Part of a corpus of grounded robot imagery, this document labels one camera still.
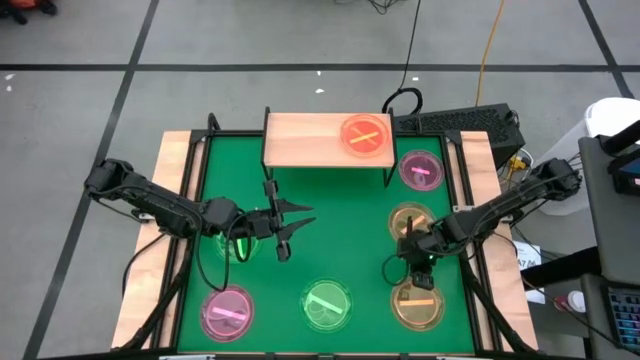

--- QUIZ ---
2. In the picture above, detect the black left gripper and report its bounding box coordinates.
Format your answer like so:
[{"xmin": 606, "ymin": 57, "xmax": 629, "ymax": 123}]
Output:
[{"xmin": 240, "ymin": 180, "xmax": 317, "ymax": 263}]

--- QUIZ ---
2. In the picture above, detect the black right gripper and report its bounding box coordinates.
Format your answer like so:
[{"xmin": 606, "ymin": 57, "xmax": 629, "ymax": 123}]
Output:
[{"xmin": 398, "ymin": 218, "xmax": 444, "ymax": 291}]

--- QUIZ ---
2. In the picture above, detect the translucent green plastic plate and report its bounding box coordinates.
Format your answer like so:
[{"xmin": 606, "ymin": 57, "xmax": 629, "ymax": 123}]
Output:
[
  {"xmin": 214, "ymin": 230, "xmax": 263, "ymax": 265},
  {"xmin": 299, "ymin": 278, "xmax": 354, "ymax": 334}
]

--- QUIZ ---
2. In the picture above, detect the translucent pink plastic plate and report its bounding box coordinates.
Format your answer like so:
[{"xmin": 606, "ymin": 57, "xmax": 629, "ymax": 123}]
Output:
[
  {"xmin": 398, "ymin": 148, "xmax": 446, "ymax": 193},
  {"xmin": 199, "ymin": 284, "xmax": 256, "ymax": 344}
]

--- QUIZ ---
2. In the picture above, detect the wooden shelf with black legs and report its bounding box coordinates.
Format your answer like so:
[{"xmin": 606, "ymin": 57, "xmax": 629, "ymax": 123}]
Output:
[{"xmin": 260, "ymin": 106, "xmax": 400, "ymax": 189}]

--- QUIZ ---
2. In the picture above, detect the green table mat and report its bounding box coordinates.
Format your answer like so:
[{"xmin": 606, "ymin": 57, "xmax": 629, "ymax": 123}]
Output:
[{"xmin": 176, "ymin": 134, "xmax": 477, "ymax": 355}]

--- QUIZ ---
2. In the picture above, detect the white paper sheet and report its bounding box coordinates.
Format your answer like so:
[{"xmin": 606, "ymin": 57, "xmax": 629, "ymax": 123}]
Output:
[
  {"xmin": 523, "ymin": 285, "xmax": 547, "ymax": 306},
  {"xmin": 512, "ymin": 240, "xmax": 544, "ymax": 272}
]

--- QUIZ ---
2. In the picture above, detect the black computer case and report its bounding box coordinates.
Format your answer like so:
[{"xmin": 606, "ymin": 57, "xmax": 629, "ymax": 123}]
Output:
[{"xmin": 392, "ymin": 103, "xmax": 527, "ymax": 170}]

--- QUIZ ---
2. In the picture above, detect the white round cap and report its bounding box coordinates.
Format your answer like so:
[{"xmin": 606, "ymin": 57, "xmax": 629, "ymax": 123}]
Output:
[{"xmin": 554, "ymin": 290, "xmax": 587, "ymax": 314}]

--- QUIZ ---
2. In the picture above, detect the gray desk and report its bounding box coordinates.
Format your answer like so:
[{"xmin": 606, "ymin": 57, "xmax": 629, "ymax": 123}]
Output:
[{"xmin": 578, "ymin": 133, "xmax": 640, "ymax": 287}]

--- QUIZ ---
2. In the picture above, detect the black computer keyboard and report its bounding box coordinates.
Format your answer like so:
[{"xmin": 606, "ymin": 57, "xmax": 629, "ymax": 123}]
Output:
[{"xmin": 606, "ymin": 285, "xmax": 640, "ymax": 354}]

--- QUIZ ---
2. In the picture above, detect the black screen device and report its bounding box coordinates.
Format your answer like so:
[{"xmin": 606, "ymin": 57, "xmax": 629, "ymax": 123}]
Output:
[{"xmin": 607, "ymin": 149, "xmax": 640, "ymax": 197}]

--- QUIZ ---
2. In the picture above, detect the white plastic bin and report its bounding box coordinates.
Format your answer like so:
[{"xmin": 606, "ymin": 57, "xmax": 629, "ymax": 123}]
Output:
[{"xmin": 536, "ymin": 97, "xmax": 640, "ymax": 217}]

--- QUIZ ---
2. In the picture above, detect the orange and black object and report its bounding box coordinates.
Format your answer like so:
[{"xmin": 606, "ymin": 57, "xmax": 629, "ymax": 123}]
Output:
[{"xmin": 0, "ymin": 0, "xmax": 59, "ymax": 25}]

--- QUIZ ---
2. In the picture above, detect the black looped cable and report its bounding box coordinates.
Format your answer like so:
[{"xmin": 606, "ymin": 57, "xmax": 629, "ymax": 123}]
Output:
[{"xmin": 382, "ymin": 0, "xmax": 425, "ymax": 115}]

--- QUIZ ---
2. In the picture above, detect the yellow cable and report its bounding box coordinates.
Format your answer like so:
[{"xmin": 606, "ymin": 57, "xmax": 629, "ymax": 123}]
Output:
[{"xmin": 474, "ymin": 0, "xmax": 508, "ymax": 108}]

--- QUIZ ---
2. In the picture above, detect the black cable tangle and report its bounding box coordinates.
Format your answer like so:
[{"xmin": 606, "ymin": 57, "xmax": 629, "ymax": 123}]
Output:
[{"xmin": 367, "ymin": 0, "xmax": 401, "ymax": 15}]

